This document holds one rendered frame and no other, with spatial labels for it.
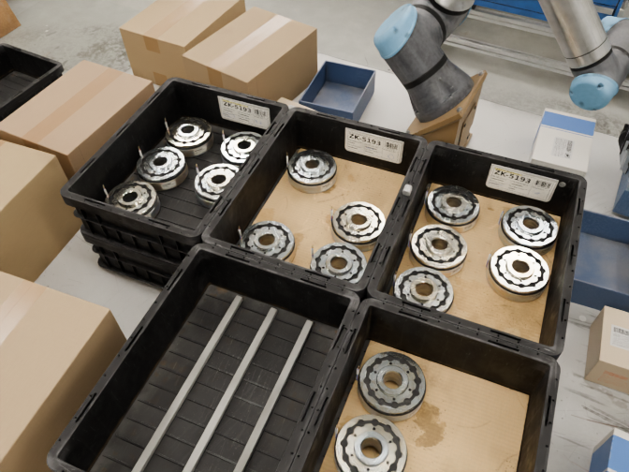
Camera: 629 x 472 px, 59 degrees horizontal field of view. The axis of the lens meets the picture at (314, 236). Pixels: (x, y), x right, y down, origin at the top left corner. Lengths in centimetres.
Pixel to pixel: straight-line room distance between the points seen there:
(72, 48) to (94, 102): 204
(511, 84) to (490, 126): 146
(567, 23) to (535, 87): 194
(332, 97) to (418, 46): 39
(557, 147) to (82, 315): 107
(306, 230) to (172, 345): 33
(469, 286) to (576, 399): 28
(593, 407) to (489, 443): 29
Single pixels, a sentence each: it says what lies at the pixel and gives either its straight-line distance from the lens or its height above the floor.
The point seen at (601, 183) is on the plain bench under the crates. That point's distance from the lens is 151.
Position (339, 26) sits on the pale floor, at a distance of 336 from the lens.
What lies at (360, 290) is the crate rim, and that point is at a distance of 89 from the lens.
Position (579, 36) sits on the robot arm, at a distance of 113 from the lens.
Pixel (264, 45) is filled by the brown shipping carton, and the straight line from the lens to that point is 155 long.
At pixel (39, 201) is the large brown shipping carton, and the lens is 127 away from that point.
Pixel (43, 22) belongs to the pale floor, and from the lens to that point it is 381.
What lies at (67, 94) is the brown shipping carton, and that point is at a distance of 151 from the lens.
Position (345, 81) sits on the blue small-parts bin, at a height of 71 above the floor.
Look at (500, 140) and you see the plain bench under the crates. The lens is 154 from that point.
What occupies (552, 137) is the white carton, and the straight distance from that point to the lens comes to 145.
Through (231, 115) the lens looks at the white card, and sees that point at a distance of 130.
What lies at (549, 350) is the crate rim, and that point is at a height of 93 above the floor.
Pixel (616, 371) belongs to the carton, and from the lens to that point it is 112.
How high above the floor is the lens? 166
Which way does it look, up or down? 50 degrees down
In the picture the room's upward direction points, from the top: 2 degrees counter-clockwise
